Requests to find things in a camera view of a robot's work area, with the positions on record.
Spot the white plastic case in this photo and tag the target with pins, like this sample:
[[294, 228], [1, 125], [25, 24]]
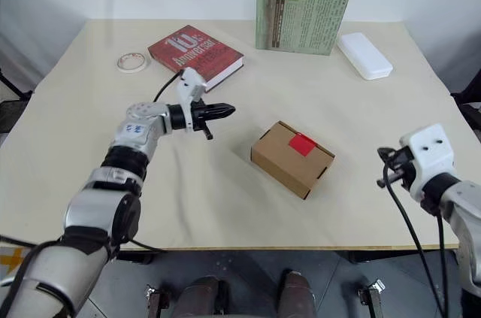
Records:
[[364, 55]]

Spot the red tape piece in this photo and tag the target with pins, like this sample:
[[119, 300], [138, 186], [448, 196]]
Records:
[[300, 144]]

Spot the yellow floor tape cross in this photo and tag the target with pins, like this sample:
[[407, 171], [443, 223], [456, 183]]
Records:
[[13, 259]]

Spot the red hardcover book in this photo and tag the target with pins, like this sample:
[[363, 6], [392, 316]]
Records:
[[188, 49]]

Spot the black chair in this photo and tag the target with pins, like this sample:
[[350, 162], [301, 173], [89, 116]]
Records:
[[469, 103]]

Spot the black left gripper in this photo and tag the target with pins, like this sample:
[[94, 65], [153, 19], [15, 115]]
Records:
[[197, 119]]

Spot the dark brown rounded shape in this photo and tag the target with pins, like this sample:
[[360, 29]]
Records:
[[298, 295], [201, 299]]

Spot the black stand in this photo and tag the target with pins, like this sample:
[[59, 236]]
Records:
[[11, 115]]

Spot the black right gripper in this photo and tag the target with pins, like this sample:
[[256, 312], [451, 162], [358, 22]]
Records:
[[402, 167]]

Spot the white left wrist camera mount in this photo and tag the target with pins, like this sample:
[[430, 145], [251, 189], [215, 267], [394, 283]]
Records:
[[189, 83]]

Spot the white masking tape roll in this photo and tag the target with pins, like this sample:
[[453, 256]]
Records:
[[132, 70]]

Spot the green hardcover book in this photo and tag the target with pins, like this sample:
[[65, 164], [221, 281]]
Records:
[[300, 21]]

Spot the brown cardboard box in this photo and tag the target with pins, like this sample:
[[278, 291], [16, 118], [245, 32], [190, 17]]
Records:
[[285, 167]]

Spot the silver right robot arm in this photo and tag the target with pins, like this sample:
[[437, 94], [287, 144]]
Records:
[[464, 205]]

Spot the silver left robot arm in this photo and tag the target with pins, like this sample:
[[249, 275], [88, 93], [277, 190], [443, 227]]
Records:
[[127, 152]]

